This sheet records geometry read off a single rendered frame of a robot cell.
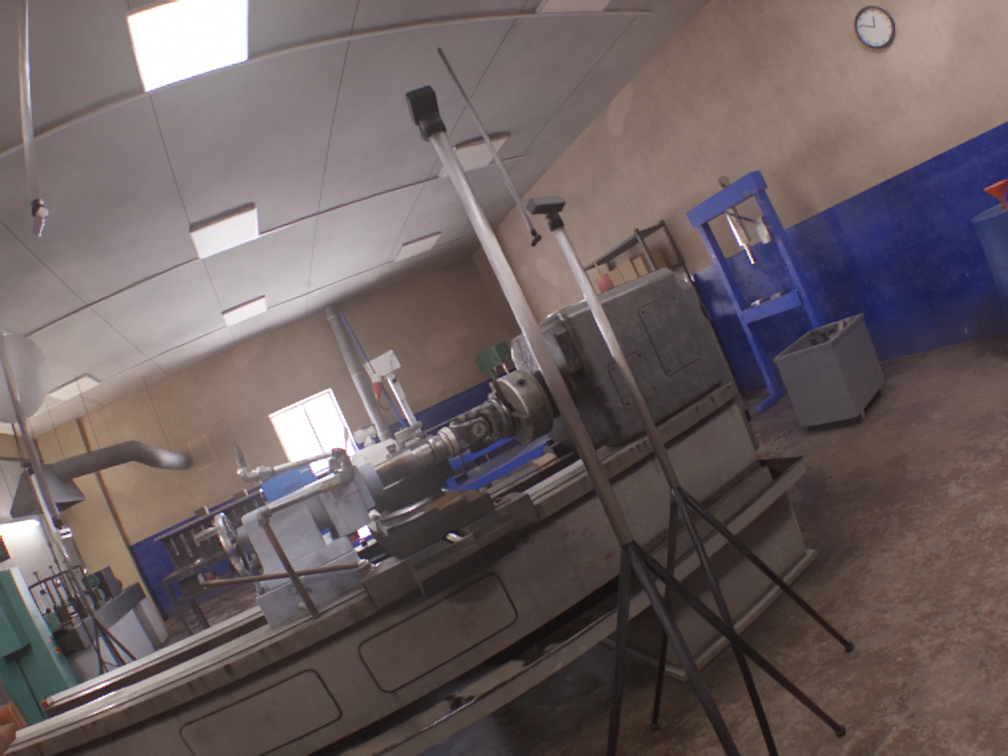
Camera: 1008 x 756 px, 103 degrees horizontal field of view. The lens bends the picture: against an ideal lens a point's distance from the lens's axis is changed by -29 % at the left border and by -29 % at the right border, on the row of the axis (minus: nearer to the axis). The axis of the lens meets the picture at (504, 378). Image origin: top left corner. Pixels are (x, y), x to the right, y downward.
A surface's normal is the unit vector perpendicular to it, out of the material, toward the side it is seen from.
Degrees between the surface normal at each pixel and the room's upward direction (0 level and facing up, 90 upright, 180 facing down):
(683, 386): 90
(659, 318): 90
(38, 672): 90
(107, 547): 90
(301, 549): 66
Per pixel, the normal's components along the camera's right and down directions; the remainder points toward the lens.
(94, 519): 0.36, -0.16
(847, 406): -0.79, 0.37
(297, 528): 0.25, -0.39
